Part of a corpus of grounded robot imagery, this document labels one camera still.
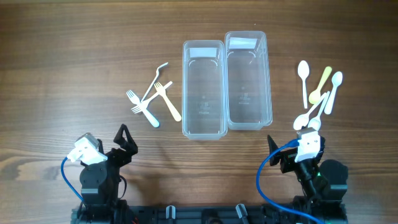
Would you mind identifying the thin white plastic spoon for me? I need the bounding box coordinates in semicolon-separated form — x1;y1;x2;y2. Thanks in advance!
308;91;330;131

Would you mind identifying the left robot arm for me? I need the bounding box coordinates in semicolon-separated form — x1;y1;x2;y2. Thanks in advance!
80;124;138;207

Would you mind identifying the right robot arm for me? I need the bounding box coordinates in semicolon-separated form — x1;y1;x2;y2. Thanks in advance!
270;137;348;207

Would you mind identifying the left clear plastic container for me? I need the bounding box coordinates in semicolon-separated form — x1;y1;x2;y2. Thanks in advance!
182;40;228;140

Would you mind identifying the clear plastic container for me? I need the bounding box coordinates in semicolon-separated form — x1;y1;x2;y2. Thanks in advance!
224;30;273;130
182;40;228;140

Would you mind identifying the right clear plastic container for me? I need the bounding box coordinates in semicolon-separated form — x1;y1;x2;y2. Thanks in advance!
224;30;273;130

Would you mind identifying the light blue plastic fork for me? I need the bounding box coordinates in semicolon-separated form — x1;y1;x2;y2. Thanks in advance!
126;90;160;128

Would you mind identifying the flat white plastic fork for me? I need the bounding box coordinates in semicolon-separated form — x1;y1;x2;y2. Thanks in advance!
131;93;159;113

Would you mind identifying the white spoon lower diagonal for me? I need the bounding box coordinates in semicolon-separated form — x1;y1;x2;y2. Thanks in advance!
293;91;330;130

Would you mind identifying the yellow plastic fork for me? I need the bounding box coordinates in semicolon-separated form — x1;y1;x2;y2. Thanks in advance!
154;82;182;121

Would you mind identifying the yellow plastic spoon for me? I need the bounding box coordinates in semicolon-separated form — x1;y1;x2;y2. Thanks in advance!
308;66;332;105

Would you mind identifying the curved white plastic fork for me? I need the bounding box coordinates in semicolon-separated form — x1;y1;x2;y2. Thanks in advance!
141;62;169;102

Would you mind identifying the right blue cable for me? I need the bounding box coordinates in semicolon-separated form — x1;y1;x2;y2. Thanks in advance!
256;138;326;224

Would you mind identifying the blue cable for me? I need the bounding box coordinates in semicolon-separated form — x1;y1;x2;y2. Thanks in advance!
60;156;85;203
256;138;326;224

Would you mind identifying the left blue cable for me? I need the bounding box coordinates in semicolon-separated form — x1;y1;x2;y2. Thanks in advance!
60;156;85;203

